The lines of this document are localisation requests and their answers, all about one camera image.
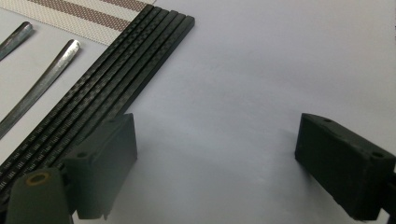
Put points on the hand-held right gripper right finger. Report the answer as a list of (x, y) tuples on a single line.
[(345, 168)]

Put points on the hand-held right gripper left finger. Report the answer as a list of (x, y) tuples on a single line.
[(102, 165)]

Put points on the row of black chopsticks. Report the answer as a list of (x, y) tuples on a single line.
[(124, 62)]

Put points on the silver metal spoon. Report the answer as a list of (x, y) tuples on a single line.
[(46, 81), (15, 39)]

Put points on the light blue table mat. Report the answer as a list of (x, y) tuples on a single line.
[(249, 77)]

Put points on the striped woven placemat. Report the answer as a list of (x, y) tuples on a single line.
[(77, 12)]

